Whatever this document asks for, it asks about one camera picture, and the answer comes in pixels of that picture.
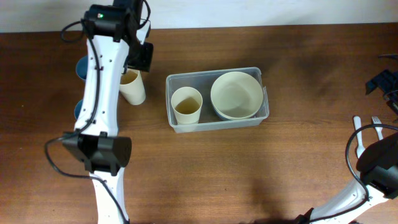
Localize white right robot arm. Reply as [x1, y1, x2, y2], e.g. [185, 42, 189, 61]
[294, 123, 397, 223]

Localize cream cup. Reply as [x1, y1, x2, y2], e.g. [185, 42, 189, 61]
[170, 86, 203, 124]
[119, 69, 146, 105]

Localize white plastic knife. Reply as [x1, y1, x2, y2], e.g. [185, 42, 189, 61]
[353, 116, 365, 158]

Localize cream cup front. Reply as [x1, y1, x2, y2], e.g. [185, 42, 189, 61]
[170, 86, 203, 124]

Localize blue cup front left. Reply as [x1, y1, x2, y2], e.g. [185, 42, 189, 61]
[74, 100, 83, 119]

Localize blue cup rear left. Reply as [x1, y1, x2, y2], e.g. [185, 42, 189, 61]
[75, 55, 88, 81]

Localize blue cup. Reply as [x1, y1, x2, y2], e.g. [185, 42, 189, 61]
[74, 100, 83, 119]
[75, 55, 88, 81]

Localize white plastic fork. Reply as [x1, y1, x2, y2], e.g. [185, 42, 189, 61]
[372, 116, 383, 140]

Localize cream bowl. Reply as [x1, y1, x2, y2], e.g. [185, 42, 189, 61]
[210, 72, 264, 111]
[213, 105, 262, 120]

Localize clear plastic storage container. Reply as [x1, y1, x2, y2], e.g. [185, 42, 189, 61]
[165, 67, 269, 133]

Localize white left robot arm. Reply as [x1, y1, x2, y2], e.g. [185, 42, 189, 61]
[62, 0, 154, 223]

